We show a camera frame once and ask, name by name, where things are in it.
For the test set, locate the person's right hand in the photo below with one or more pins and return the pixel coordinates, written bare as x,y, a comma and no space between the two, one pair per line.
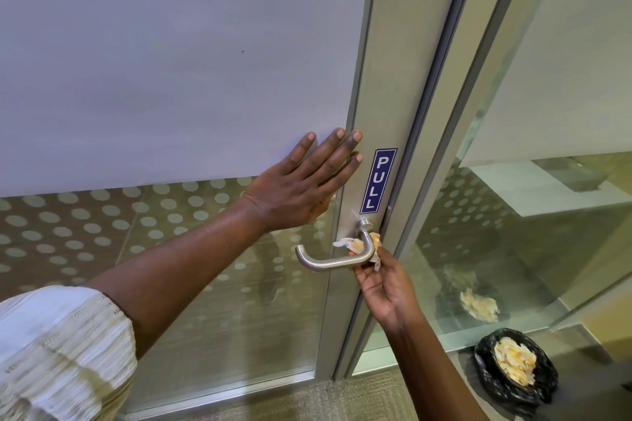
390,295

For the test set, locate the person's left hand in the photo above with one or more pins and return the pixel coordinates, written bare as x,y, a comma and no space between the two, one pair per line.
294,191

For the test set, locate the white tissue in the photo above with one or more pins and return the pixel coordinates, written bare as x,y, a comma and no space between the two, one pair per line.
356,244

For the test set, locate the person's right forearm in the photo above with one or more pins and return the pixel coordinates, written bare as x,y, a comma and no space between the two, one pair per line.
434,376

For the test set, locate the person's left forearm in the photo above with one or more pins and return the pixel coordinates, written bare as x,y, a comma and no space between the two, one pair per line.
178,272

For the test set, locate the blue PULL sign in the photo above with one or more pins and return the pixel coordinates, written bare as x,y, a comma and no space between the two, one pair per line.
378,181

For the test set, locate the frosted glass door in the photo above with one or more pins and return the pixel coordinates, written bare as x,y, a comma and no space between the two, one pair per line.
148,41

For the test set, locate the black trash bin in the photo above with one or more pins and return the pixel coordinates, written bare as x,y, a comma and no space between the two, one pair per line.
546,376

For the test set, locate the white striped left sleeve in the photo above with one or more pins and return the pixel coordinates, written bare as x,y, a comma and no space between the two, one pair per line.
59,351

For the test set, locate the frosted glass partition panel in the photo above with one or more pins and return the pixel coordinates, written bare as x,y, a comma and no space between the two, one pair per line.
577,65

